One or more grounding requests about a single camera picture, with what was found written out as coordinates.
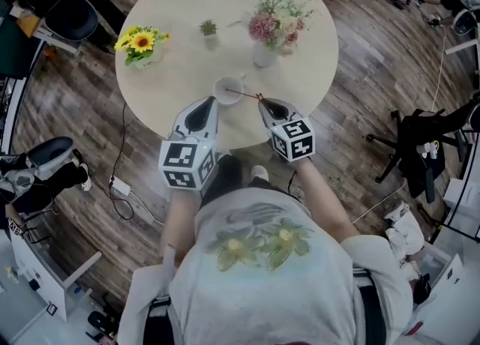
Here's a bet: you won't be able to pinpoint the yellow sunflowers in white pot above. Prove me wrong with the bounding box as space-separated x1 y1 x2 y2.
114 25 171 71

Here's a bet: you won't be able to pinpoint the person's left forearm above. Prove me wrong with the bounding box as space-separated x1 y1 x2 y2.
160 185 200 262

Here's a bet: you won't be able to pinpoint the white vase with pink flowers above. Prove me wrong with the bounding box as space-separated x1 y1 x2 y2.
247 0 316 69

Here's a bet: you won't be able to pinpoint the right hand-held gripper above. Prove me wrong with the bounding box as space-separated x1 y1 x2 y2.
258 98 316 164

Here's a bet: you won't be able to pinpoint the white floor cable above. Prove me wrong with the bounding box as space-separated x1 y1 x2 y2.
350 180 408 224
127 191 166 224

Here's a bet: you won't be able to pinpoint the person's right forearm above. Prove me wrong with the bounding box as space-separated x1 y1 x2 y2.
295 157 361 242

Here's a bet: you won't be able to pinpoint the black harness strap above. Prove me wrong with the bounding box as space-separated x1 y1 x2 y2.
148 296 173 345
354 268 383 345

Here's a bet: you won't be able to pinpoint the small green potted plant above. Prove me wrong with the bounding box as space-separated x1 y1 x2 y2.
198 19 219 41

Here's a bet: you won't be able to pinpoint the person's black trousers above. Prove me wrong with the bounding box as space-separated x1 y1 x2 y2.
202 154 245 206

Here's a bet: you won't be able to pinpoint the white power strip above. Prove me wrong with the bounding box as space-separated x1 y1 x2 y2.
109 175 132 197

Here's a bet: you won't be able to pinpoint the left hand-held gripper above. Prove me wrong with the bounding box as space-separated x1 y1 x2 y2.
157 96 219 191

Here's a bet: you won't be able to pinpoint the black floor cable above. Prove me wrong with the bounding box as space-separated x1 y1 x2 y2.
108 101 134 221

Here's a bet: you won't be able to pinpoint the black office chair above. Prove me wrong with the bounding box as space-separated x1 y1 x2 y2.
367 103 480 204

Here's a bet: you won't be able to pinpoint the person's white shoe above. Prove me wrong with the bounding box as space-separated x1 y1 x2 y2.
250 165 269 183

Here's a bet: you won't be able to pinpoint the person's white flower-print shirt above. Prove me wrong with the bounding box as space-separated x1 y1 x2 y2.
118 187 413 345

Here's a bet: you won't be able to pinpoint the red star stirring stick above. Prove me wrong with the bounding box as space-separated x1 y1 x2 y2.
226 88 266 104

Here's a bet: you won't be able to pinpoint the white cup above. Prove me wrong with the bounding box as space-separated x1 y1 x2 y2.
212 72 247 107

